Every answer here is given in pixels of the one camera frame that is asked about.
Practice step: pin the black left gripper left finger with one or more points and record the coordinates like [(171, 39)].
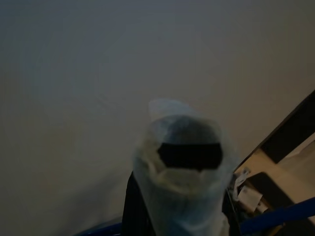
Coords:
[(134, 211)]

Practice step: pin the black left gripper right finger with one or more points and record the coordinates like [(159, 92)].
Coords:
[(231, 216)]

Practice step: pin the white paper scraps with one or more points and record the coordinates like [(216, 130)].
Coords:
[(246, 194)]

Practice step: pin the blue metal bar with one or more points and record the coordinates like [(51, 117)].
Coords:
[(278, 216)]

